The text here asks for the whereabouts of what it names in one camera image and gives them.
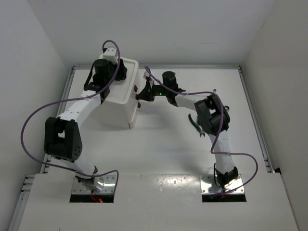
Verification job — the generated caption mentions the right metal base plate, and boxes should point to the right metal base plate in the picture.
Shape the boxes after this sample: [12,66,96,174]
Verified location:
[200,175,245,195]

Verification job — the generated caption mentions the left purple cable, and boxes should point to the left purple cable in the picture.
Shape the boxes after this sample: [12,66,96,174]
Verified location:
[20,40,121,181]

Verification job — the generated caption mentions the metal base plate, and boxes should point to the metal base plate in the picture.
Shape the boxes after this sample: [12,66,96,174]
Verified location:
[200,175,245,195]
[71,175,116,195]

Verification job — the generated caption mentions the white drawer cabinet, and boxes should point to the white drawer cabinet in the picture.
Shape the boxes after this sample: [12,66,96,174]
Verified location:
[93,58,141,129]

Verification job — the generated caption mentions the white front cover board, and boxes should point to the white front cover board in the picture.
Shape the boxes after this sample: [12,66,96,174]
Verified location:
[19,173,297,231]

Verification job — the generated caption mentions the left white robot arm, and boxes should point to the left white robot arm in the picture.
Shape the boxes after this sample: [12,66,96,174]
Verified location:
[44,48,127,192]

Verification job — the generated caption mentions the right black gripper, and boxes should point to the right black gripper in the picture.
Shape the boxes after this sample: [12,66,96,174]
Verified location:
[137,81,169,103]

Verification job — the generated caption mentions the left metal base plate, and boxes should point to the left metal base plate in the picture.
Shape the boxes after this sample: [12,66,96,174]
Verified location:
[71,175,116,195]

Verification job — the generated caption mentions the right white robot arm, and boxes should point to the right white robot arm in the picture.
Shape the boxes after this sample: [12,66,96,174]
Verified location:
[136,67,239,188]

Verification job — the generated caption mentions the green handled cutters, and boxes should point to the green handled cutters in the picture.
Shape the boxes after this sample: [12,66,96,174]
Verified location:
[188,114,205,137]

